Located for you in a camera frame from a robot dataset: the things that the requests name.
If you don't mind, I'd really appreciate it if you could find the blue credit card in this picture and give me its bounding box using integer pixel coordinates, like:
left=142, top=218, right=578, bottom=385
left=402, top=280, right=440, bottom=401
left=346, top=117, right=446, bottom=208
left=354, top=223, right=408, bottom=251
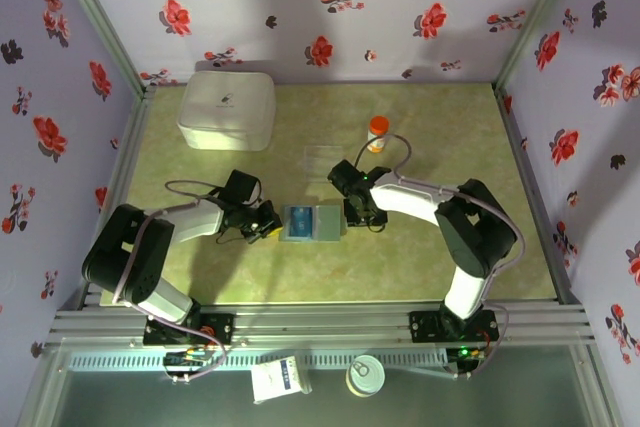
left=283, top=205, right=315, bottom=238

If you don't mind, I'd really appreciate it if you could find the clear card case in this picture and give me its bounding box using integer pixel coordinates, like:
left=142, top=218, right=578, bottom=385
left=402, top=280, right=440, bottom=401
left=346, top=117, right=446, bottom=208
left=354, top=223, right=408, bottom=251
left=278, top=204, right=347, bottom=244

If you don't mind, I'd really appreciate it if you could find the vitamin bottle with orange cap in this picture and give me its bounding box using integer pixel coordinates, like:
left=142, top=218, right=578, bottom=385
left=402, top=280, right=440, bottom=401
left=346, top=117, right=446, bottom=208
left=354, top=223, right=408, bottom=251
left=367, top=115, right=390, bottom=154

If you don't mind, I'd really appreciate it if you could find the white zipped storage case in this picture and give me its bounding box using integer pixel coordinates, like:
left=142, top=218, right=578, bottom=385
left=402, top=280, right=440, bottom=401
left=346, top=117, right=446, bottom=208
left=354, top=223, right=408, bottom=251
left=175, top=70, right=277, bottom=152

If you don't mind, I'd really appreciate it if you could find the white paper box blue print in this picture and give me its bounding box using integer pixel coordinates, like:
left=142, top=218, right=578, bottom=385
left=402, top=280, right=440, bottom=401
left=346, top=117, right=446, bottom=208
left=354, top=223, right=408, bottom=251
left=249, top=355, right=314, bottom=404

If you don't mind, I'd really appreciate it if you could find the tin can with pull tab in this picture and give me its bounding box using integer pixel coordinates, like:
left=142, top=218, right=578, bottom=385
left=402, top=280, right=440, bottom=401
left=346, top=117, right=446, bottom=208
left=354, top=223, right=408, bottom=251
left=344, top=354, right=386, bottom=397

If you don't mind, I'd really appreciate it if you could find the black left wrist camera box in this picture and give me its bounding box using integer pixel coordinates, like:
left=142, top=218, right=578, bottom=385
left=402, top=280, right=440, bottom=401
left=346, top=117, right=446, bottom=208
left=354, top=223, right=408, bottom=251
left=222, top=170, right=264, bottom=206

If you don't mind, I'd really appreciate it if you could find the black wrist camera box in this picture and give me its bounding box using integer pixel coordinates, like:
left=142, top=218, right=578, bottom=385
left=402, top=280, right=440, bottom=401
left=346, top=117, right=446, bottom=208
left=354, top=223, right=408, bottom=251
left=327, top=159, right=369, bottom=198
left=222, top=170, right=264, bottom=206

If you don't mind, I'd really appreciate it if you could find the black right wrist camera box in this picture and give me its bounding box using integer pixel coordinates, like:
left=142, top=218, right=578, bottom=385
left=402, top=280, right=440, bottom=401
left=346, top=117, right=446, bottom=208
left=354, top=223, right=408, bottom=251
left=327, top=159, right=369, bottom=198

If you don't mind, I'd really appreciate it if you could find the grey right arm cable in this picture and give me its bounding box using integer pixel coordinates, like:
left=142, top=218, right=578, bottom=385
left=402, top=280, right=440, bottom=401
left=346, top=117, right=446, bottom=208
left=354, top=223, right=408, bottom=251
left=355, top=133, right=526, bottom=379

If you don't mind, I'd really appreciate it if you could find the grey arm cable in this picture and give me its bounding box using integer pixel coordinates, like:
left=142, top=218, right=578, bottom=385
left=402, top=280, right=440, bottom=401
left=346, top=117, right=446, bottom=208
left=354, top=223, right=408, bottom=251
left=110, top=179, right=229, bottom=381
left=355, top=133, right=526, bottom=379

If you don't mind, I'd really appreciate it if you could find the grey left arm cable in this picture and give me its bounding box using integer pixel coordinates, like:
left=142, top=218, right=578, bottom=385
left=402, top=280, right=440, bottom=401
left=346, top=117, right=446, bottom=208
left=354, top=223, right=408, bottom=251
left=110, top=179, right=229, bottom=381

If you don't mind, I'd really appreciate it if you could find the long aluminium frame rail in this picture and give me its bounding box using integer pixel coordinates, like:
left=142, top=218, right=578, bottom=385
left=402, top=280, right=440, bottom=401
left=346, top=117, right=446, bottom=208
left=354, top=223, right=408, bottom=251
left=47, top=302, right=596, bottom=348

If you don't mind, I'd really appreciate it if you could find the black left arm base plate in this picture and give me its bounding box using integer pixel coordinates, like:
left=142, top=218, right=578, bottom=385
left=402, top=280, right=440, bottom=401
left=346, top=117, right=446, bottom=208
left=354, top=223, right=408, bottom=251
left=143, top=313, right=235, bottom=347

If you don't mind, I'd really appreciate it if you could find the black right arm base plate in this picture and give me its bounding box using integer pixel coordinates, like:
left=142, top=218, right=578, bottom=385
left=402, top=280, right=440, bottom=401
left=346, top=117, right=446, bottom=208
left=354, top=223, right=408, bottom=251
left=408, top=309, right=499, bottom=346

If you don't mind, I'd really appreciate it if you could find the aluminium side rail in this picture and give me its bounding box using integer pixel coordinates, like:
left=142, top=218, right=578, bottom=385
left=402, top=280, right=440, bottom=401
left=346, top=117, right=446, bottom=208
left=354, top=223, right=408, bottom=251
left=77, top=89, right=157, bottom=311
left=492, top=86, right=587, bottom=306

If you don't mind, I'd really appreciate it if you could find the slotted grey cable duct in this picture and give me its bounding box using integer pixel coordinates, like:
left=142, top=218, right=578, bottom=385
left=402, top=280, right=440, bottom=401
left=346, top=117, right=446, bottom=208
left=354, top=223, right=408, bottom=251
left=67, top=349, right=451, bottom=371

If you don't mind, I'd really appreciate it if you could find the aluminium corner post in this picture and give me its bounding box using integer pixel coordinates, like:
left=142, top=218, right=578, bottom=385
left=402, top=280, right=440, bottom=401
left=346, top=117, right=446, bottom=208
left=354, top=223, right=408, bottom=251
left=492, top=0, right=586, bottom=93
left=46, top=0, right=157, bottom=98

